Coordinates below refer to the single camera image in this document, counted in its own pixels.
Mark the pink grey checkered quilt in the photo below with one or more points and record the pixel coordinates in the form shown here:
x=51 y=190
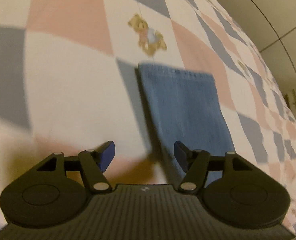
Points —
x=68 y=82

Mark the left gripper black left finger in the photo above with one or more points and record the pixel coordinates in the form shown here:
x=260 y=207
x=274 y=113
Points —
x=94 y=164

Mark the blue denim jeans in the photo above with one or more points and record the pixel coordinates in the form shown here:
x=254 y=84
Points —
x=184 y=106

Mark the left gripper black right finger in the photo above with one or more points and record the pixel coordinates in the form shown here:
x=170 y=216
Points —
x=194 y=163

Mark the white wardrobe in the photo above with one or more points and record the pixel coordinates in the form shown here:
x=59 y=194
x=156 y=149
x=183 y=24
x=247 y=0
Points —
x=271 y=24

